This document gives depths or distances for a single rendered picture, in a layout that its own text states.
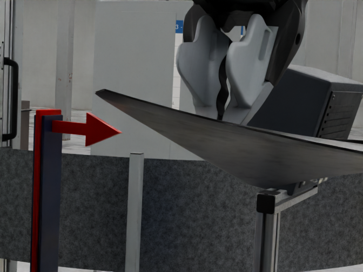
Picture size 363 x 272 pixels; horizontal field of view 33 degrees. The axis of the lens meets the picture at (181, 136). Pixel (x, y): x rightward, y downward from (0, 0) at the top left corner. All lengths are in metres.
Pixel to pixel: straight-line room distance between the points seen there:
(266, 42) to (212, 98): 0.05
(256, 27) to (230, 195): 1.73
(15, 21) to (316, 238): 1.42
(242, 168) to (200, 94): 0.07
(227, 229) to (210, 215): 0.08
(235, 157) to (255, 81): 0.06
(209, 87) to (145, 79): 6.24
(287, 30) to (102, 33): 6.46
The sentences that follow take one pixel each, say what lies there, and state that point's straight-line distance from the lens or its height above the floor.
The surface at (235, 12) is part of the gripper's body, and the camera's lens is 0.46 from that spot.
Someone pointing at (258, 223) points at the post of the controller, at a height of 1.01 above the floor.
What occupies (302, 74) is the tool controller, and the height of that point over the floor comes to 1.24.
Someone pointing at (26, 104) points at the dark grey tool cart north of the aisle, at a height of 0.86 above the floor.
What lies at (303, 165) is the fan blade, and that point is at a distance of 0.44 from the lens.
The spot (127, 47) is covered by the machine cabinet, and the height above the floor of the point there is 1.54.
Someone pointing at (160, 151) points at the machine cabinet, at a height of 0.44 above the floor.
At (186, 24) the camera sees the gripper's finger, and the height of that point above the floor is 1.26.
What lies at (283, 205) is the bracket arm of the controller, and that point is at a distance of 0.97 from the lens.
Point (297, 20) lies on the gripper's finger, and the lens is 0.44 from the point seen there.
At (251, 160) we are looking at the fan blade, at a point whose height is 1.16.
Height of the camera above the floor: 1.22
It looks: 5 degrees down
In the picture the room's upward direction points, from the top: 3 degrees clockwise
